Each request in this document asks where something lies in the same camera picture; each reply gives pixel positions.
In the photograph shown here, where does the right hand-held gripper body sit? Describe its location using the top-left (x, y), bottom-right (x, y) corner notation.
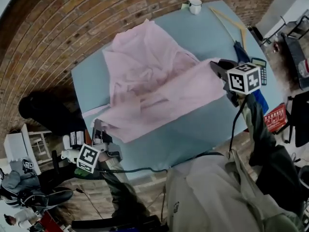
top-left (217, 62), bottom-right (262, 108)

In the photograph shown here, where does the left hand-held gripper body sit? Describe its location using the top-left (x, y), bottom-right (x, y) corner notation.
top-left (76, 129), bottom-right (123, 174)

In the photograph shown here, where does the pink clothing item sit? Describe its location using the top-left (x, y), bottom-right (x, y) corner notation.
top-left (82, 18), bottom-right (227, 144)

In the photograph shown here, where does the person's right forearm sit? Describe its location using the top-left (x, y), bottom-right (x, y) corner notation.
top-left (238, 93), bottom-right (304, 215)

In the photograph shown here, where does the white plastic figure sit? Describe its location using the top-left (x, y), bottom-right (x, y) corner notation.
top-left (60, 134), bottom-right (81, 164)

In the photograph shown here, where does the dark calculator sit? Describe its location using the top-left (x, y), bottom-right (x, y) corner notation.
top-left (251, 57), bottom-right (267, 86)

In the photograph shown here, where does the small printed box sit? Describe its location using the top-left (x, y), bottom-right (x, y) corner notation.
top-left (69, 130), bottom-right (85, 146)

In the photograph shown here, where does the blue cloth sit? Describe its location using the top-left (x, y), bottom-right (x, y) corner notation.
top-left (251, 89), bottom-right (270, 115)

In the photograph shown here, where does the wooden clothes hanger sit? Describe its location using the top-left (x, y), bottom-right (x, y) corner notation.
top-left (209, 6), bottom-right (248, 51)

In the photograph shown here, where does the red printed box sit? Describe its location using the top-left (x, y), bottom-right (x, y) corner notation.
top-left (264, 102), bottom-right (288, 133)

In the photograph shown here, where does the black bag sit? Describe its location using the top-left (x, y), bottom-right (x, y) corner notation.
top-left (18, 90), bottom-right (88, 137)

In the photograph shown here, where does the black office chair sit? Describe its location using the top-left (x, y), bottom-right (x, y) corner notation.
top-left (259, 15), bottom-right (309, 91)

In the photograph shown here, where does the white enamel mug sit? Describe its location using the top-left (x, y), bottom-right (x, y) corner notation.
top-left (188, 0), bottom-right (203, 15)

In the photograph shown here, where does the black folding chair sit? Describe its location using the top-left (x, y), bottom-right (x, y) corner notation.
top-left (282, 90), bottom-right (309, 148)

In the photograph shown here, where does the white cabinet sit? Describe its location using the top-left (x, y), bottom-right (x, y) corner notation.
top-left (3, 123), bottom-right (53, 176)

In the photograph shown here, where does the black bin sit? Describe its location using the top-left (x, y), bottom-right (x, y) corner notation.
top-left (297, 165), bottom-right (309, 192)

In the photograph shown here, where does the person's beige jacket torso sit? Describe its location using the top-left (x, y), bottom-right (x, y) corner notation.
top-left (165, 153), bottom-right (305, 232)

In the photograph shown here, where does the thin black floor cable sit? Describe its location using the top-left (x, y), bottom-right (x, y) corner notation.
top-left (75, 188), bottom-right (105, 220)

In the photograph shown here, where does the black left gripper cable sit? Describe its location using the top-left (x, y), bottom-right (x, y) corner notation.
top-left (95, 152), bottom-right (225, 174)

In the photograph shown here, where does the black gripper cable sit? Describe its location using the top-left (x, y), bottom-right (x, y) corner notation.
top-left (228, 98), bottom-right (246, 160)
top-left (95, 152), bottom-right (225, 174)

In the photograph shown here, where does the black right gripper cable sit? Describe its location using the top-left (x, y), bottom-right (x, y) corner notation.
top-left (228, 98), bottom-right (246, 160)

